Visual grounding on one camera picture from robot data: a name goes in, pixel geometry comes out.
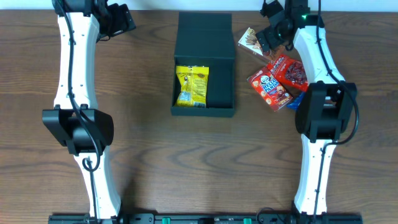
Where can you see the Pocky chocolate stick box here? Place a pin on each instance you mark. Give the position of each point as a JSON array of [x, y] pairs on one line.
[[250, 43]]

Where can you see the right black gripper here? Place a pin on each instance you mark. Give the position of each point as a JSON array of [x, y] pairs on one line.
[[266, 37]]

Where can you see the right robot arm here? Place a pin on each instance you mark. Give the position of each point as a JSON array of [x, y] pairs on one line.
[[328, 113]]

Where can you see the red Hello Panda box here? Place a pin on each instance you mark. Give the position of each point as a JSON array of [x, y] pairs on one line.
[[270, 89]]

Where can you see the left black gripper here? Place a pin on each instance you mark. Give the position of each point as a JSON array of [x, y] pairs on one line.
[[119, 25]]

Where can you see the yellow candy bag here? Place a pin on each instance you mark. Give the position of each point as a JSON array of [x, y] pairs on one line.
[[193, 81]]

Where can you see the blue cookie roll pack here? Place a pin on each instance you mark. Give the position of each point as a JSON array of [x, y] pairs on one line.
[[296, 102]]

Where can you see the red dried fruit bag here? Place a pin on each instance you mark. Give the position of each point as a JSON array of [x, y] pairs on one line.
[[289, 72]]

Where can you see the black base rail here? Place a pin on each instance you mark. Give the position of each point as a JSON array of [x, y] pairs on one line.
[[265, 218]]

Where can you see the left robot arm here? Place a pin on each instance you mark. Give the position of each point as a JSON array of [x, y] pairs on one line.
[[75, 120]]

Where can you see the dark green gift box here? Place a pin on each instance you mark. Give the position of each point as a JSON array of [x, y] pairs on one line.
[[206, 39]]

